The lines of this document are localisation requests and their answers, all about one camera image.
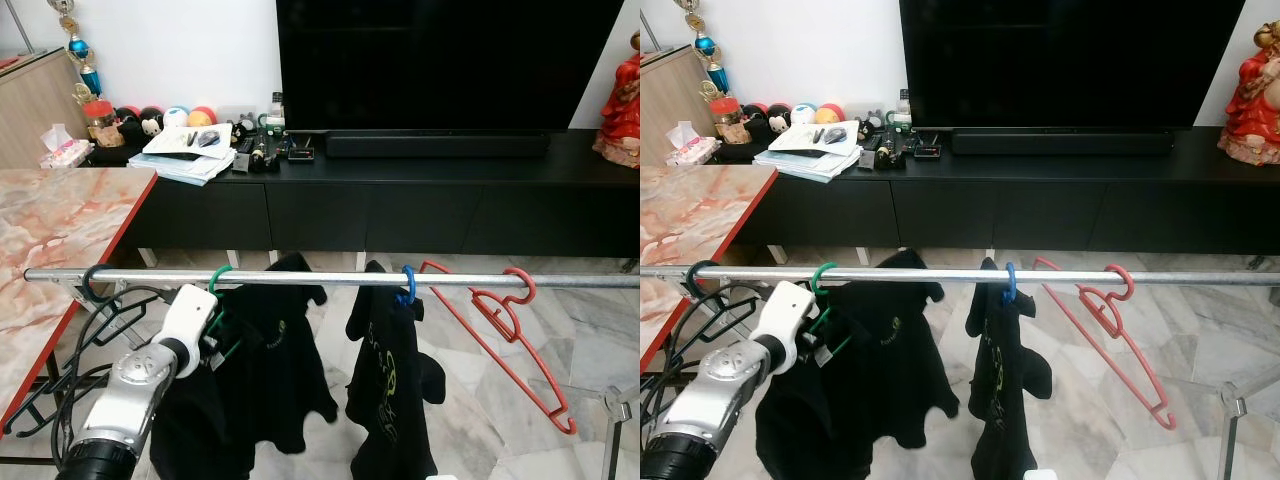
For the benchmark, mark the black and red plush toy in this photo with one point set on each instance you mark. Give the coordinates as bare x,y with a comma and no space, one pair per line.
754,122
127,125

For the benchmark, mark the clear jar red lid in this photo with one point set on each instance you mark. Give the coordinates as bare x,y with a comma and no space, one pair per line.
99,125
728,122

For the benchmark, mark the small black digital clock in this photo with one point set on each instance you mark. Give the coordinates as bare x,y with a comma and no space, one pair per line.
927,152
302,154

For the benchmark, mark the dark grey computer mouse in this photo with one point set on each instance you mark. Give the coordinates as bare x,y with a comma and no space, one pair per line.
210,138
835,136

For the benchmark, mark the black remote control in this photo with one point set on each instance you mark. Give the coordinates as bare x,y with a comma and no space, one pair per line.
870,153
245,157

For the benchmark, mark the red laughing Buddha statue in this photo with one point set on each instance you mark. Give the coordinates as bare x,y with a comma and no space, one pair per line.
622,110
1255,100

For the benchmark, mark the steel clothes rack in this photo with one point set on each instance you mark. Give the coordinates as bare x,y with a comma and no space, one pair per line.
940,275
300,279

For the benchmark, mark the orange ball toy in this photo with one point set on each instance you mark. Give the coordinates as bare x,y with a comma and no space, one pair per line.
830,112
203,116

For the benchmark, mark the black T-shirt small logo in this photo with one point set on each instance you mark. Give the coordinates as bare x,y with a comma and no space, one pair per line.
270,370
890,370

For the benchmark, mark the blue plastic hanger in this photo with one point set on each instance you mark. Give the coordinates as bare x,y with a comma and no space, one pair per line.
410,285
1011,283

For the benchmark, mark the black T-shirt forenax print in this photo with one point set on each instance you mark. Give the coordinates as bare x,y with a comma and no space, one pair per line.
385,400
1000,400

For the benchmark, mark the red plastic hanger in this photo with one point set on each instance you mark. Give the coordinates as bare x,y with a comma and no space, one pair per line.
1130,285
532,288

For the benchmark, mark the black flat screen television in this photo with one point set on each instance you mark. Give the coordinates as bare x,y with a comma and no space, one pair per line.
440,60
1060,60

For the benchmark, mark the stack of white papers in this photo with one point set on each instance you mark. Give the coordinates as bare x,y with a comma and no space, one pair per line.
805,160
180,162

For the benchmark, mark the white and blue ball toy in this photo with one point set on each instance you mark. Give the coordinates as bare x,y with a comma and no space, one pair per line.
803,115
176,117

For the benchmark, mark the green plastic hanger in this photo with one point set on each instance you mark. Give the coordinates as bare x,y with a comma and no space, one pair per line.
817,275
213,275

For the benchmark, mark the marble pattern folding table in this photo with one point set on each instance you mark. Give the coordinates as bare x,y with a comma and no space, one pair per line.
690,220
50,230

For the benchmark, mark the white faced mouse plush toy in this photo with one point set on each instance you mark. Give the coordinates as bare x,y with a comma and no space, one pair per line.
778,124
151,127

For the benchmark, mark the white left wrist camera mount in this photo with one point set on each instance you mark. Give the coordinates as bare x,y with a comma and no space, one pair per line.
188,315
783,310

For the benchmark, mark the pink tissue pack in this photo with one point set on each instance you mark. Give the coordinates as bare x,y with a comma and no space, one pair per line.
65,152
692,150

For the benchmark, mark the black plastic hanger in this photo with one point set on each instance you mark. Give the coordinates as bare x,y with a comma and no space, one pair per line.
690,285
87,290

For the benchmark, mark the black soundbar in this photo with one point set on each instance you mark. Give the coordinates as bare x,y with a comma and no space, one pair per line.
1060,143
435,146

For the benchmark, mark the black low TV cabinet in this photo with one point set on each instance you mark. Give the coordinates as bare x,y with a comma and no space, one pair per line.
1030,210
400,215

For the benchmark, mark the light wooden sideboard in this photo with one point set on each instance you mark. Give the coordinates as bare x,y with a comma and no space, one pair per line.
670,100
30,110

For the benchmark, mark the gold and blue trophy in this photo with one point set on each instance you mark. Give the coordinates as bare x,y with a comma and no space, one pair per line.
708,45
80,50

